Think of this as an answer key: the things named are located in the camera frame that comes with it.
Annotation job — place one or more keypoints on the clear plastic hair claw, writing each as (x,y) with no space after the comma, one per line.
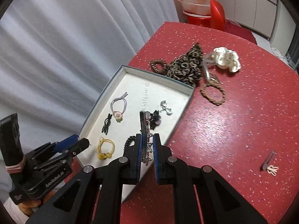
(206,68)

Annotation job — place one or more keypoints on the leopard print scrunchie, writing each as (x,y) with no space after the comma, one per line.
(186,65)

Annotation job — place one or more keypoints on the long plain metal hair clip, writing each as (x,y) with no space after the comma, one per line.
(142,120)

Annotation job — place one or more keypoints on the small silver charm clip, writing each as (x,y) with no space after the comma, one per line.
(166,107)

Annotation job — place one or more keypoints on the black purple claw clip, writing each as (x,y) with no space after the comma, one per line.
(154,119)

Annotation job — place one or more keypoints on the silver zigzag hair clip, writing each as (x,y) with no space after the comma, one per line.
(147,149)

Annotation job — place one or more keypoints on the red plastic chair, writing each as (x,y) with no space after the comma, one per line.
(217,14)

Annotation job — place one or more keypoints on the white curtain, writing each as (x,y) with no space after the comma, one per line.
(70,51)

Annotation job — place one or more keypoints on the person's left hand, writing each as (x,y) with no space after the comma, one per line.
(35,205)

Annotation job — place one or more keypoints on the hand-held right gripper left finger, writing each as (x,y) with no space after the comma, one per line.
(139,154)

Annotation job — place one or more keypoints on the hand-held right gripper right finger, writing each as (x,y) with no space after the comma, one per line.
(155,158)

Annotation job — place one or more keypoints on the red plastic stool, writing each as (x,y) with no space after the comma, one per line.
(197,18)

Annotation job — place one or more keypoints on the small black hair clip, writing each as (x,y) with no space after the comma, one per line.
(106,124)

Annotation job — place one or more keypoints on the grey slim hair clip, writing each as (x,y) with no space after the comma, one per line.
(267,161)

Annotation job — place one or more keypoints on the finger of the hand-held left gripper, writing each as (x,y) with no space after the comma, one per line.
(67,142)
(80,144)

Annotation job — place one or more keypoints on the grey jewelry tray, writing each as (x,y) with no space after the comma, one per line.
(144,91)

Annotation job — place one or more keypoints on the white dotted scrunchie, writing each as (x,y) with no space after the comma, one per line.
(226,58)

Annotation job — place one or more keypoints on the person's left forearm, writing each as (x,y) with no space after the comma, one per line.
(12,208)

